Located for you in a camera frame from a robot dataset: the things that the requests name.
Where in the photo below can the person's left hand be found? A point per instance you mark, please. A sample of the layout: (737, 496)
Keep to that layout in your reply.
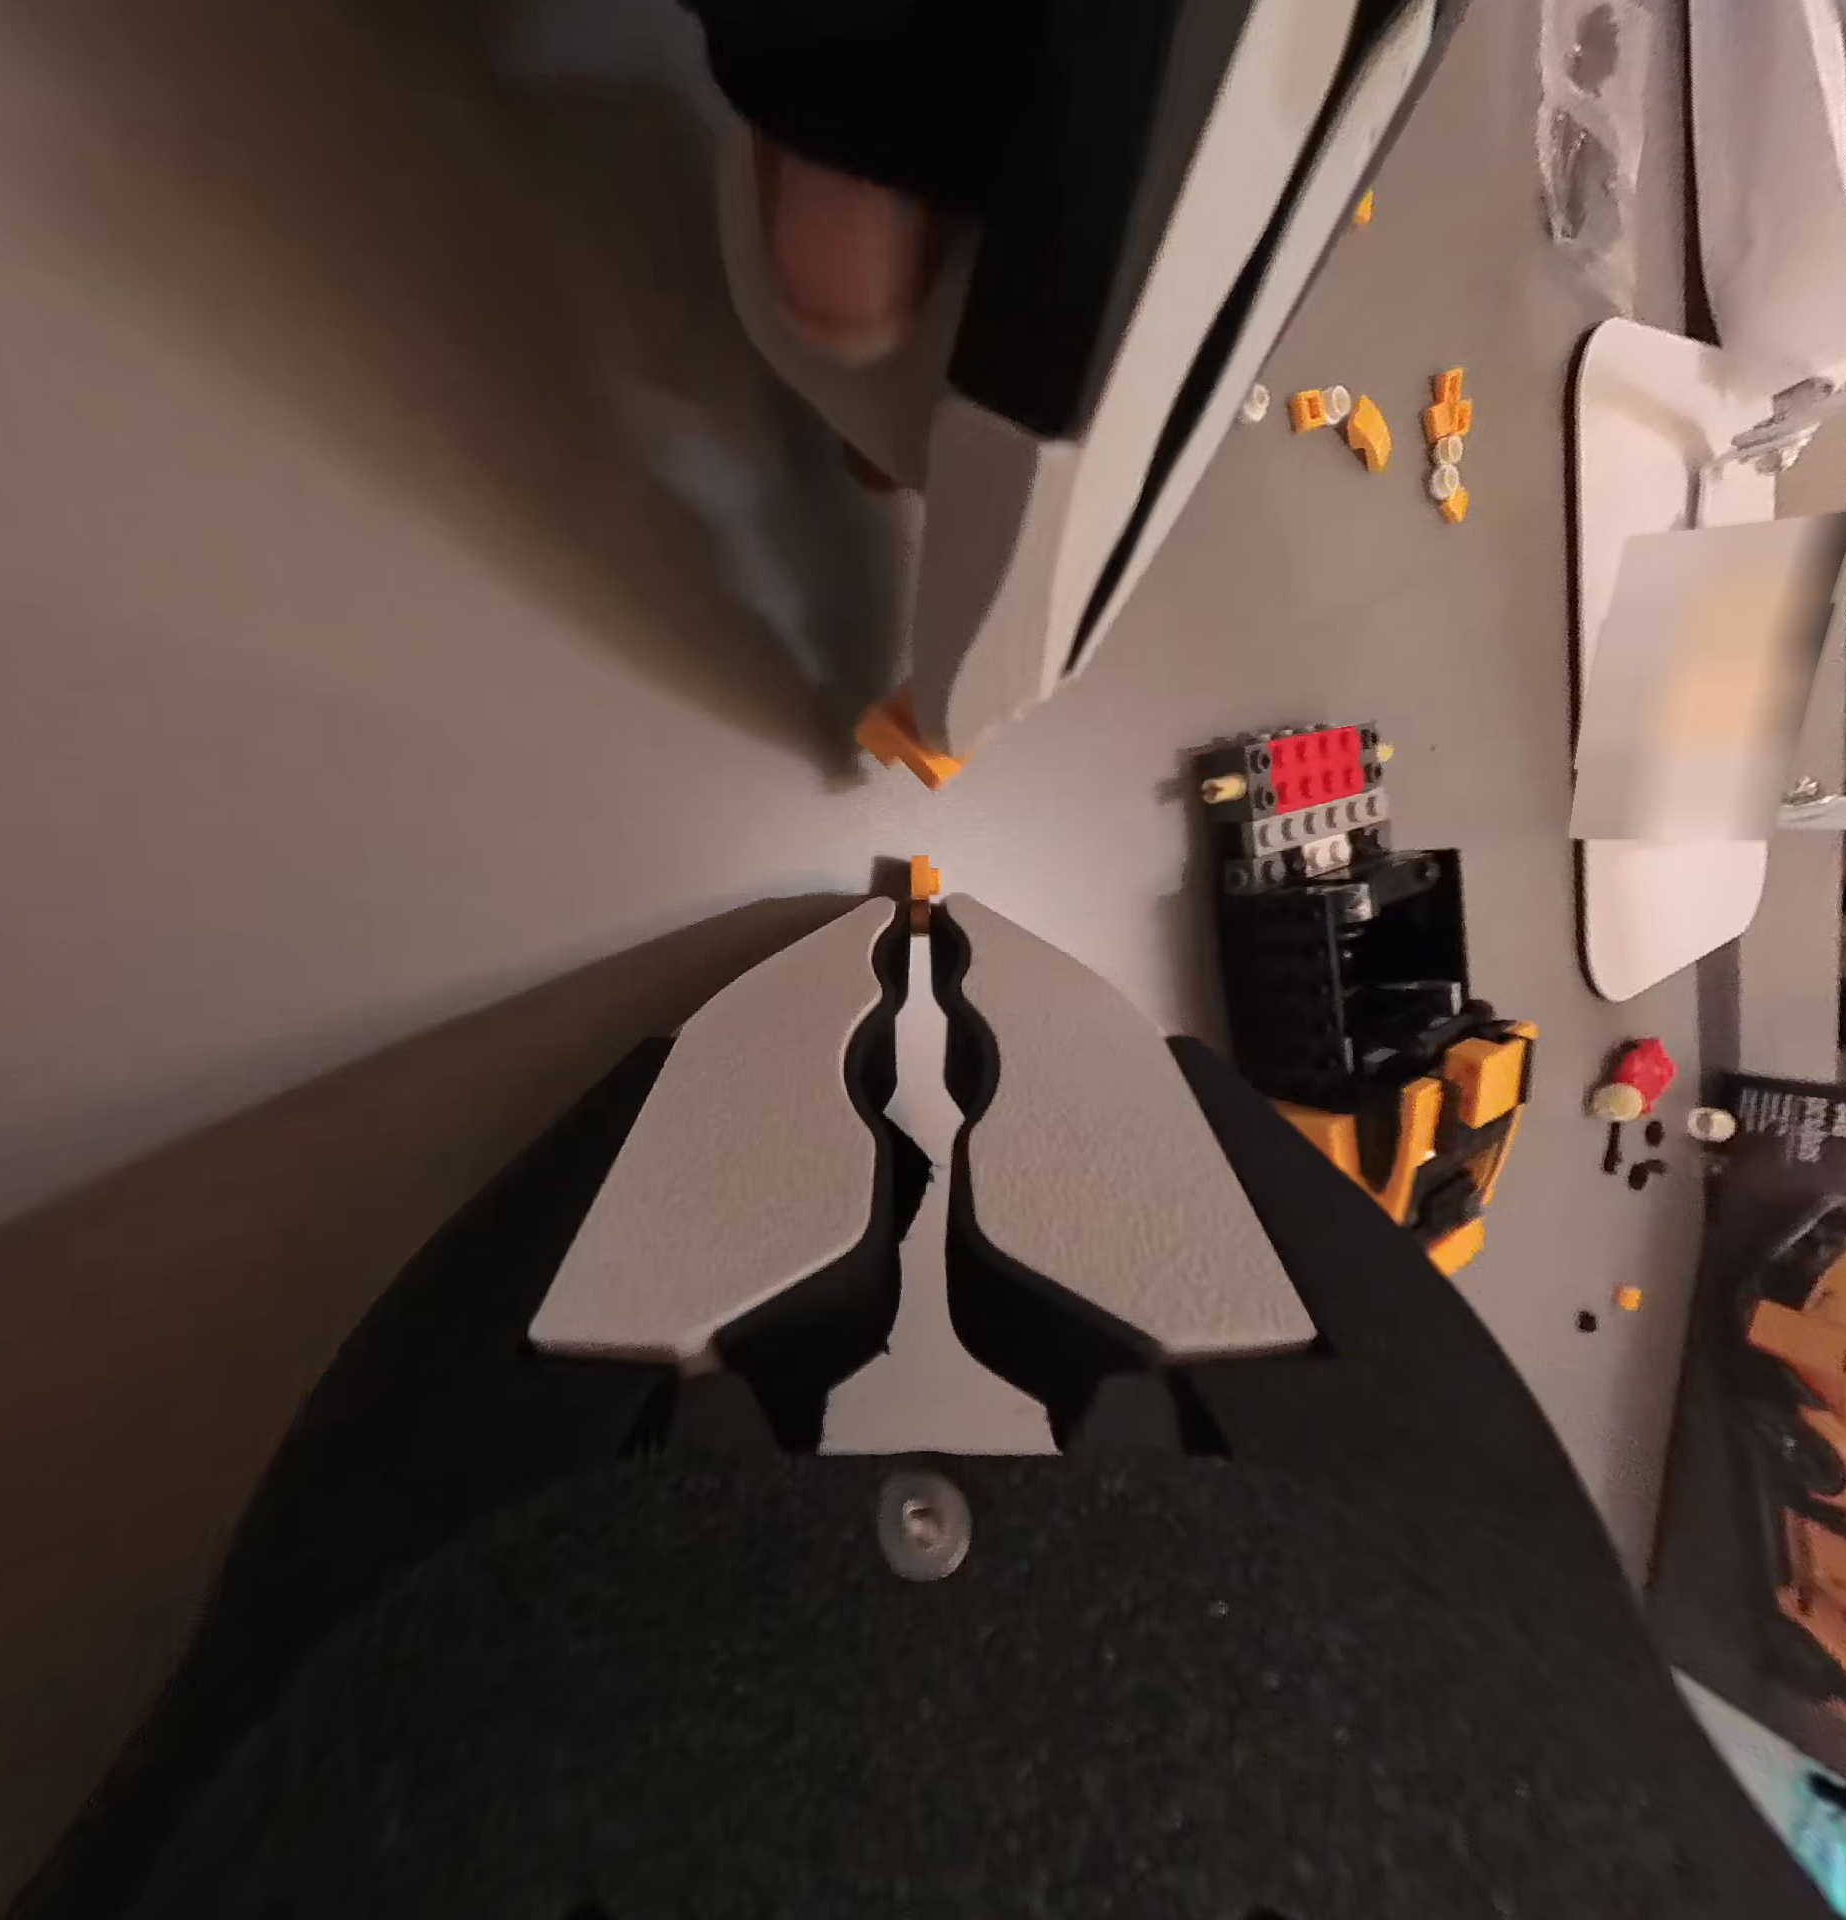
(850, 270)

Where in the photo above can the white lego helmet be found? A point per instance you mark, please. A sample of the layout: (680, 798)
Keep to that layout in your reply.
(1711, 1122)

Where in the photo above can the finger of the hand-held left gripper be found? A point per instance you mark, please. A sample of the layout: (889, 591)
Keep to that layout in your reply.
(1371, 106)
(1105, 496)

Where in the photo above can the orange lego bracket piece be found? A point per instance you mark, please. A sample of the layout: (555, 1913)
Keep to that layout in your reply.
(906, 745)

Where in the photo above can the clear bag of dark pieces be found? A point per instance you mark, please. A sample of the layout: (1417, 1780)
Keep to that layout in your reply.
(1583, 166)

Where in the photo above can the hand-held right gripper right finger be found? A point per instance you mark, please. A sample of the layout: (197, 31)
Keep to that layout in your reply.
(1118, 1186)

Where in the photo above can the orange black lego car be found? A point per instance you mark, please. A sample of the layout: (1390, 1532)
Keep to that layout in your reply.
(1344, 958)

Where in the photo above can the scattered orange white lego pieces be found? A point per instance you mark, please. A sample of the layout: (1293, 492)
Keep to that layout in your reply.
(1368, 427)

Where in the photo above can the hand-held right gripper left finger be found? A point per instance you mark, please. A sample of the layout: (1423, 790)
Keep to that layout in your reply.
(716, 1186)

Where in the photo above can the lego set box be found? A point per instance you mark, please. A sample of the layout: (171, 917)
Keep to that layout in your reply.
(1762, 1423)

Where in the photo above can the white book stand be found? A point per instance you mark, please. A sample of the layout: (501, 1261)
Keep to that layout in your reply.
(1644, 901)

